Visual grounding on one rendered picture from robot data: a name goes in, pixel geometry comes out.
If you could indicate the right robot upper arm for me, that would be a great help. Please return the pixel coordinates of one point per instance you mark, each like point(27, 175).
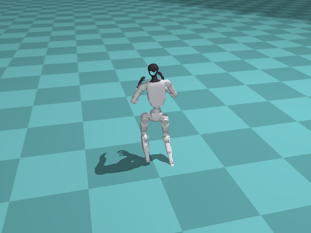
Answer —
point(170, 87)

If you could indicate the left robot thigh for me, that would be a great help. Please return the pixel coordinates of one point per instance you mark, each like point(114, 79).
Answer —
point(144, 119)

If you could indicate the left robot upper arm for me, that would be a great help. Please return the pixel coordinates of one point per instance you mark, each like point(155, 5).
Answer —
point(138, 92)

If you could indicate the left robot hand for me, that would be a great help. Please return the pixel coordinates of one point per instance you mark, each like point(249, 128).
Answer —
point(142, 79)

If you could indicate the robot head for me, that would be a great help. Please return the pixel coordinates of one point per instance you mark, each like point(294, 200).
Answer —
point(153, 68)

